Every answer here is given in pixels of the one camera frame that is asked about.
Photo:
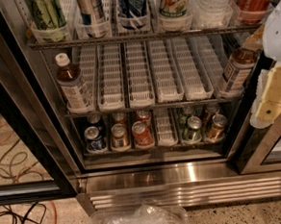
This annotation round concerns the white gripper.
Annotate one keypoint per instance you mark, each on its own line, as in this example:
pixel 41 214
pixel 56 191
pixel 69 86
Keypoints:
pixel 277 35

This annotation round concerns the green soda can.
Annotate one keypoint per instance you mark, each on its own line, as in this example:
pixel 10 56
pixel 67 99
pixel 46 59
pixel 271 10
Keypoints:
pixel 192 130
pixel 184 114

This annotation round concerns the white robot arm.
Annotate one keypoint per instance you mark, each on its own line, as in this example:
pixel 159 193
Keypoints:
pixel 272 35

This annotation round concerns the right fridge door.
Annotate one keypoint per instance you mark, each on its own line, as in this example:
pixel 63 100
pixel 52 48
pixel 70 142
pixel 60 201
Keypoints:
pixel 262 152

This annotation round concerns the fridge door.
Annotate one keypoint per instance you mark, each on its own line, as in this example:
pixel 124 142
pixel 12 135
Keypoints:
pixel 262 152
pixel 31 104

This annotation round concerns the front bronze soda can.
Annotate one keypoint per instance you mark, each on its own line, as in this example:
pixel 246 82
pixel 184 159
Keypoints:
pixel 217 128

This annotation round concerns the bronze soda can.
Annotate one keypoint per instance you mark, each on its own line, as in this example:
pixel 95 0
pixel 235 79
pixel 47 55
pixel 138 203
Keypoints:
pixel 217 128
pixel 209 111

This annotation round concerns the rear bronze soda can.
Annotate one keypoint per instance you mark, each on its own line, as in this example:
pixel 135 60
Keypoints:
pixel 209 111

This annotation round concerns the steel fridge vent grille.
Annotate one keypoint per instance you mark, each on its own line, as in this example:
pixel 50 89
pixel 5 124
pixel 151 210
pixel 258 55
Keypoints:
pixel 192 196

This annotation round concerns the white bottom shelf tray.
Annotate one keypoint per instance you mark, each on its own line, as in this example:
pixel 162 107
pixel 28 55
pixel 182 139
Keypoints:
pixel 165 128

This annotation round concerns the rear red soda can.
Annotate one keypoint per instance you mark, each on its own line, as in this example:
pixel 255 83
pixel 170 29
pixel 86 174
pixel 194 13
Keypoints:
pixel 144 116

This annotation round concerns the red soda can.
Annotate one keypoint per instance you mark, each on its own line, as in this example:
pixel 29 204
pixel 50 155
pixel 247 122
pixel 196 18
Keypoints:
pixel 142 135
pixel 144 116

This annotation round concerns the front red soda can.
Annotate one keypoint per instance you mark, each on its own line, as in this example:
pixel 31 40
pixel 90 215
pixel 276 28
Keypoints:
pixel 142 135

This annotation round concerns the rear gold soda can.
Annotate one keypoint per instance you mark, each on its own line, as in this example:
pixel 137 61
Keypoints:
pixel 119 118

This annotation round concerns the gold soda can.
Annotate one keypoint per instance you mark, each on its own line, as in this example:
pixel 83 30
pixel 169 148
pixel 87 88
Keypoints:
pixel 119 118
pixel 120 138

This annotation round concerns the front gold soda can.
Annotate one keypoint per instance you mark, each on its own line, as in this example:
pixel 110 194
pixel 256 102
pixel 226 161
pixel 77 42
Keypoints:
pixel 120 138

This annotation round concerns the blue tall can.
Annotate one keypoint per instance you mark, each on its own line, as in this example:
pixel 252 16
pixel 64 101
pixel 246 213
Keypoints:
pixel 132 13

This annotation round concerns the rear blue soda can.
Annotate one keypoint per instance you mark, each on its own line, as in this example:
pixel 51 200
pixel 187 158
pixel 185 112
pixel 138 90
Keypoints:
pixel 96 120

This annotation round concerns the blue soda can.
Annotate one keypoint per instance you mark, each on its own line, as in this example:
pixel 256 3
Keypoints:
pixel 94 139
pixel 96 120

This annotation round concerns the front blue soda can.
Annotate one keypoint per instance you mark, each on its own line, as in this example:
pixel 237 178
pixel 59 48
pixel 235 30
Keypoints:
pixel 94 139

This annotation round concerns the blue silver slim can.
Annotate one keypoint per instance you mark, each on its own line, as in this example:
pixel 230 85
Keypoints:
pixel 92 16

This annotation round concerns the green tall can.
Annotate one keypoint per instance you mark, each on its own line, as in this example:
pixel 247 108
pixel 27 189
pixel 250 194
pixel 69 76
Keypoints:
pixel 48 16

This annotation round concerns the left fridge door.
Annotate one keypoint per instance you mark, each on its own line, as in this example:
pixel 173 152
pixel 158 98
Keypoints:
pixel 31 104

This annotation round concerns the right tea bottle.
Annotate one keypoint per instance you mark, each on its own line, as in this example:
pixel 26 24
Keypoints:
pixel 237 70

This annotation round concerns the tea bottle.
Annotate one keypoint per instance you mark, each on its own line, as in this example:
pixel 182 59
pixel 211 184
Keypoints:
pixel 73 84
pixel 237 70

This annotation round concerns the clear water bottle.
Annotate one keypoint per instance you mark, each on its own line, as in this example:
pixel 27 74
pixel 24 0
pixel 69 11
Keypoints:
pixel 211 13

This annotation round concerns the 7up bottle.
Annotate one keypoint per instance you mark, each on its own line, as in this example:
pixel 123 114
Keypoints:
pixel 173 8

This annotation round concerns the clear plastic bin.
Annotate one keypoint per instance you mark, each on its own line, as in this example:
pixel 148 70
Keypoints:
pixel 145 214

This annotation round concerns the left tea bottle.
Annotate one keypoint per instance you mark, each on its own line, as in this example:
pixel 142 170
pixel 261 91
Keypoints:
pixel 73 84

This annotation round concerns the top wire shelf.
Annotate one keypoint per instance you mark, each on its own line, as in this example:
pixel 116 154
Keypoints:
pixel 143 37

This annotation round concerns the wire shelf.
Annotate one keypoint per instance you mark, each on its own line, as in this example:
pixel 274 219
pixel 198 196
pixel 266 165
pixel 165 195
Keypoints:
pixel 143 37
pixel 160 106

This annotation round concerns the middle wire shelf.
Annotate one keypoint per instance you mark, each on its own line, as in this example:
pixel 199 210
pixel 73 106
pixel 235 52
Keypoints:
pixel 160 106

